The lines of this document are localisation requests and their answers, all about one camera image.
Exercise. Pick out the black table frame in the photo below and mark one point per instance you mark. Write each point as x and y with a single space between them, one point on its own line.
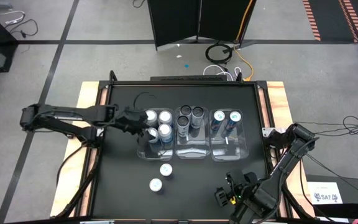
197 82

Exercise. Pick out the black folding screen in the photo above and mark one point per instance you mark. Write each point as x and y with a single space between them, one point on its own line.
172 21

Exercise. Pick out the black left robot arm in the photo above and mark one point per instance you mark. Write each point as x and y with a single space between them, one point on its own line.
73 113

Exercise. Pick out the clear plastic bin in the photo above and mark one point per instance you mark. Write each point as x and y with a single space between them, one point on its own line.
194 149
154 152
228 149

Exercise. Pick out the silver metal bracket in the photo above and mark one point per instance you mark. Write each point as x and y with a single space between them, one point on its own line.
269 222
96 222

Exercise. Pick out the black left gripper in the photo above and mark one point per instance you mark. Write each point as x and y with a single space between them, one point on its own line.
132 119

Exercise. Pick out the black mat with orange stripes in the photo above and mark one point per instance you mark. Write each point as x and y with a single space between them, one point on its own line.
331 18

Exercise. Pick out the white SA7 paper label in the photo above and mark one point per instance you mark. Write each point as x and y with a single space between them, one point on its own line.
325 193

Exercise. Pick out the black box under label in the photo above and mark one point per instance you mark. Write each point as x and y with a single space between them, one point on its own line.
353 193

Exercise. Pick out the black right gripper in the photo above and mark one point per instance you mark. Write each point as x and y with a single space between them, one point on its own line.
242 186

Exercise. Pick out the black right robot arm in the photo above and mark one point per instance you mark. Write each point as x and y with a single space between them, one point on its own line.
278 174

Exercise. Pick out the blue white Spindrift can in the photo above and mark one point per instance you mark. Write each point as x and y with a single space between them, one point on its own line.
165 130
153 134
165 117
152 115

